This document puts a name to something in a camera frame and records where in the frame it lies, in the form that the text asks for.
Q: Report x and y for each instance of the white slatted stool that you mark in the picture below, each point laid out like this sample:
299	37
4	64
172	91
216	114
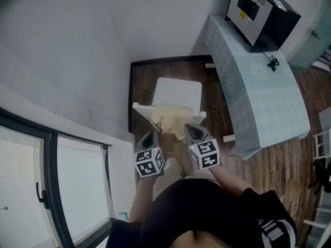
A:
322	141

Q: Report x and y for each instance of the table with pale blue tablecloth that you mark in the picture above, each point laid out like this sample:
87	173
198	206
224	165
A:
263	94

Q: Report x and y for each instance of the person's right forearm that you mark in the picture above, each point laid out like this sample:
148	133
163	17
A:
230	179

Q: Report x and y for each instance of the person's black shirt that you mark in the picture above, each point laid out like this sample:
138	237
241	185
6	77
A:
207	216

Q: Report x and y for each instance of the pale green door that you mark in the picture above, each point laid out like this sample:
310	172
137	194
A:
313	43

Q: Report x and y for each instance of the small white block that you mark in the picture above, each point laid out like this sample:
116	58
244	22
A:
210	65
229	138

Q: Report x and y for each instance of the black framed window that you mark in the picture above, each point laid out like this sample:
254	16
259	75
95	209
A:
49	179

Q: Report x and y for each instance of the white chair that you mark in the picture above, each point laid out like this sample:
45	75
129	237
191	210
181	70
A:
178	93

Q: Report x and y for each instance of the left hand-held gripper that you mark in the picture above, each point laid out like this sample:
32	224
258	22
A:
148	161

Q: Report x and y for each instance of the person's left forearm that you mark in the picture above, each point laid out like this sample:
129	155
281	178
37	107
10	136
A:
141	198

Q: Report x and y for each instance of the cream clothing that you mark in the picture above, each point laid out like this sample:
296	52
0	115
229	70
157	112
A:
170	117

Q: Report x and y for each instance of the white shelf rack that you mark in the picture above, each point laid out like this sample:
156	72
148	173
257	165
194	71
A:
322	221

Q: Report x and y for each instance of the black and white microwave oven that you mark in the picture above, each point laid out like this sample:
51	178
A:
254	12

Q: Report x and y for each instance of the black bag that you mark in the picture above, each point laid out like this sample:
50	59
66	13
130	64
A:
322	176

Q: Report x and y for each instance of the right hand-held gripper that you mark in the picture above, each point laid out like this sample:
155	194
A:
204	152

